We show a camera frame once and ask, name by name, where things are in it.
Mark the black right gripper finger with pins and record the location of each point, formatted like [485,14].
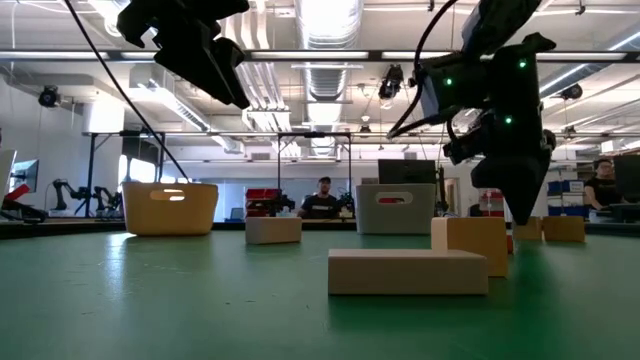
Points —
[525,185]
[492,175]

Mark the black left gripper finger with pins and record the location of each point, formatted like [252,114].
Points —
[235,75]
[200,70]

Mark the yellow rectangular block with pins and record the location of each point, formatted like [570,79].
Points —
[272,231]
[564,229]
[530,231]

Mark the red block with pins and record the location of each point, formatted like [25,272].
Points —
[510,244]

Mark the red storage rack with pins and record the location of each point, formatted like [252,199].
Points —
[492,200]

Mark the blue storage bins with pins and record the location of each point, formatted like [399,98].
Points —
[560,187]

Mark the tall yellow block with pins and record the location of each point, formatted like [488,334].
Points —
[475,235]

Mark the person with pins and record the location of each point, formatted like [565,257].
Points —
[600,187]
[320,205]

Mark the black computer monitor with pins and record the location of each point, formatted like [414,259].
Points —
[406,171]

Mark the large black monitor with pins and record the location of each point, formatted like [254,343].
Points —
[627,175]

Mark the red storage bins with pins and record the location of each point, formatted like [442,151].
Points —
[257,194]

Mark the grey plastic bin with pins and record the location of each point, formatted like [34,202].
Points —
[370,215]

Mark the long flat beige block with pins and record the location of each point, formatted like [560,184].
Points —
[405,274]

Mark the yellow plastic bin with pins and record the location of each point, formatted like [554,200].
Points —
[150,215]

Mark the small desk monitor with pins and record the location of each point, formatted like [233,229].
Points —
[27,175]

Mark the red object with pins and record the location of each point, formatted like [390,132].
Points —
[17,192]

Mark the black ceiling-hung camera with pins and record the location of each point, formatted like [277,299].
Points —
[48,96]
[571,91]

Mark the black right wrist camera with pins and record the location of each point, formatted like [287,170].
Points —
[450,85]

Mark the silver ventilation duct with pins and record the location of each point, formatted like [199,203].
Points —
[327,80]

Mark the black metal station frame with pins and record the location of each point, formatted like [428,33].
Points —
[92,170]
[314,134]

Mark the black overhead camera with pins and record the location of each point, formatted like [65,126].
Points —
[391,82]

